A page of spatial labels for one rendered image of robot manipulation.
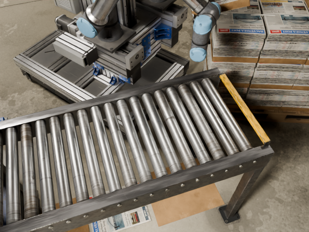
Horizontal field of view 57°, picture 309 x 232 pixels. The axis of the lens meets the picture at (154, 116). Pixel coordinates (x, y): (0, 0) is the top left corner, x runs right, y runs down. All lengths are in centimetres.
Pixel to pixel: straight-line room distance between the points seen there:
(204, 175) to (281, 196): 104
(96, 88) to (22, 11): 179
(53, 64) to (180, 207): 155
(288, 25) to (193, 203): 125
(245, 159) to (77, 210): 70
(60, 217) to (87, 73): 148
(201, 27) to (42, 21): 255
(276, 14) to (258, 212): 126
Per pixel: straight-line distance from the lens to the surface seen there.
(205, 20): 126
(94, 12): 146
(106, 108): 137
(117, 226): 193
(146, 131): 127
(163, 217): 194
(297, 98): 228
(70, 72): 248
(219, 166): 120
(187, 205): 197
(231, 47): 183
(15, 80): 292
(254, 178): 148
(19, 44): 331
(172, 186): 115
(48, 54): 272
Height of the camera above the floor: 185
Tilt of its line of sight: 53 degrees down
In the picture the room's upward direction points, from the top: 1 degrees counter-clockwise
